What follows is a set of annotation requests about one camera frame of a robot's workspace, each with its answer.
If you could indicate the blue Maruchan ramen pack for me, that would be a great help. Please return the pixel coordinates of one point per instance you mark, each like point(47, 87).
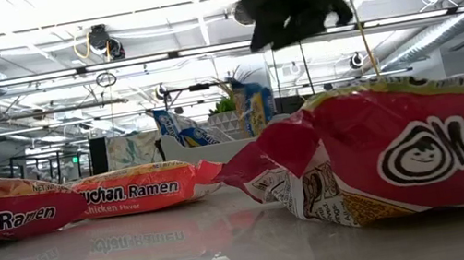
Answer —
point(200, 137)
point(254, 105)
point(169, 125)

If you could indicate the red Maruchan ramen pack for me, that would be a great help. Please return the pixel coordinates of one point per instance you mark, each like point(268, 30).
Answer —
point(404, 154)
point(3, 217)

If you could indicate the orange Maruchan ramen pack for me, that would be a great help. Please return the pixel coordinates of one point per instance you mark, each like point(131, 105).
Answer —
point(144, 193)

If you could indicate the black hanging bar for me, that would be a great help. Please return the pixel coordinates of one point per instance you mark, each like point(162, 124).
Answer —
point(197, 87)

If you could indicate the plant in white patterned pot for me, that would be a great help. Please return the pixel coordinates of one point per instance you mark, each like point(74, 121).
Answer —
point(224, 124)

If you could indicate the light grey plastic bin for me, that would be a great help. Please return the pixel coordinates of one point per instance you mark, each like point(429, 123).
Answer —
point(217, 152)

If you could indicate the floral print panel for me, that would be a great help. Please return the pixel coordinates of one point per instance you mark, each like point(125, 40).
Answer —
point(132, 150)

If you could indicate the black panel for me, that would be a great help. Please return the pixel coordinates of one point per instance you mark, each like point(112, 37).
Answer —
point(98, 156)

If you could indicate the long ceiling light bar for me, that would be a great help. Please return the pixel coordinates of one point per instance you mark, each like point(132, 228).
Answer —
point(37, 77)

